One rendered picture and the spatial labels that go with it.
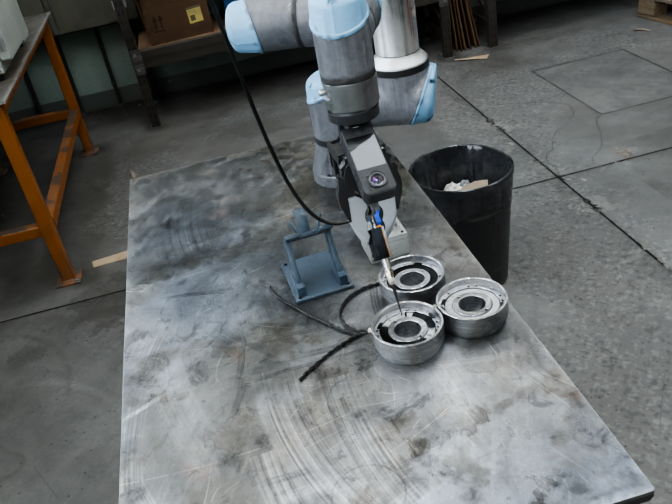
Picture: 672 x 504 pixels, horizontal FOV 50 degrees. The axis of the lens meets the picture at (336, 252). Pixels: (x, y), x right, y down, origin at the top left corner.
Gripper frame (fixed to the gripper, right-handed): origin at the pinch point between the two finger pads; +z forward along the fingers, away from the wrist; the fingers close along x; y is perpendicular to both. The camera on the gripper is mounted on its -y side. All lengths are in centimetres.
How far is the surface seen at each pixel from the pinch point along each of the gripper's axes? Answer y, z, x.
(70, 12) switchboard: 375, 26, 67
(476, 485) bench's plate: -37.1, 13.2, 2.2
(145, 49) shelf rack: 341, 48, 31
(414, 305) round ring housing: -6.0, 9.8, -2.6
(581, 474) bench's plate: -40.4, 13.2, -9.3
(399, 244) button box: 12.6, 10.7, -7.0
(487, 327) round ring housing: -14.2, 11.0, -10.5
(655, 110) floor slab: 188, 93, -191
